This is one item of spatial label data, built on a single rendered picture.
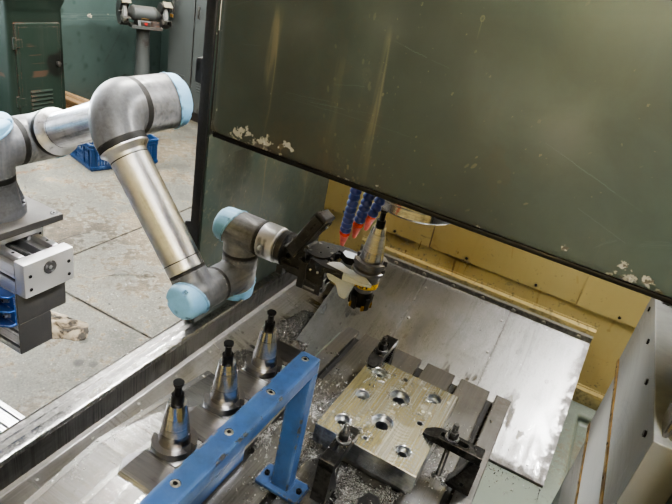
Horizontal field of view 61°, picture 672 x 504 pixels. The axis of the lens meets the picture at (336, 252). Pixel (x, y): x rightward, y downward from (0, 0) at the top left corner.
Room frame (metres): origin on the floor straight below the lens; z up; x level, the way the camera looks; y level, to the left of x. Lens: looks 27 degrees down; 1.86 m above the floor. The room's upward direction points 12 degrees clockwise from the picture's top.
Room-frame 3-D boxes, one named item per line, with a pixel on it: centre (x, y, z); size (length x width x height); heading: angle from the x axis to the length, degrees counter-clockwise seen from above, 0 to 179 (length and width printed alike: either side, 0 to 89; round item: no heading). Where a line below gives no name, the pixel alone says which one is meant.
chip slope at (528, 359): (1.54, -0.37, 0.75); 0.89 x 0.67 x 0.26; 67
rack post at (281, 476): (0.81, 0.01, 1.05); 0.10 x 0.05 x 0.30; 67
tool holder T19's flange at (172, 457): (0.57, 0.17, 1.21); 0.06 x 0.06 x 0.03
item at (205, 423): (0.62, 0.15, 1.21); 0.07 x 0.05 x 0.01; 67
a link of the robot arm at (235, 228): (1.06, 0.20, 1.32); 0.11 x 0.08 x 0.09; 67
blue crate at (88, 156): (4.47, 1.99, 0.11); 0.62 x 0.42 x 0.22; 142
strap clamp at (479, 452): (0.92, -0.32, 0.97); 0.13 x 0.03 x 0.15; 67
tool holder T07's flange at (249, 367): (0.78, 0.08, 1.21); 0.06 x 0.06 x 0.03
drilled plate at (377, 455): (0.99, -0.19, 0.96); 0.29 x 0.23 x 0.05; 157
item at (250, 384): (0.73, 0.10, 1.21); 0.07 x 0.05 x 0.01; 67
